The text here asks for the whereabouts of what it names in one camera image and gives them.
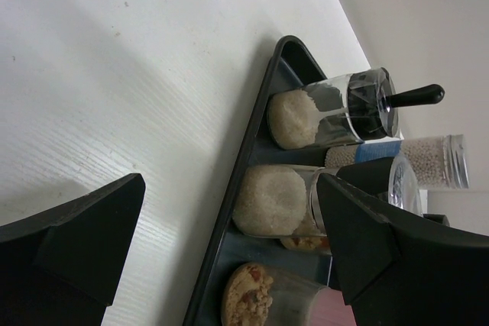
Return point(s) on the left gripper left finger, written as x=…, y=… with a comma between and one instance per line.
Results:
x=62, y=266

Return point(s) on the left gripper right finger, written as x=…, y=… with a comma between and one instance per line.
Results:
x=397, y=268

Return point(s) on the tall blue-band spice jar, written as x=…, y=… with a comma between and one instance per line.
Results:
x=438, y=162

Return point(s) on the pink-cap spice bottle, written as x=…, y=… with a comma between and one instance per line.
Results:
x=256, y=294

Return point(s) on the black grinder-cap spice bottle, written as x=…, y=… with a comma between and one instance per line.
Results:
x=343, y=110

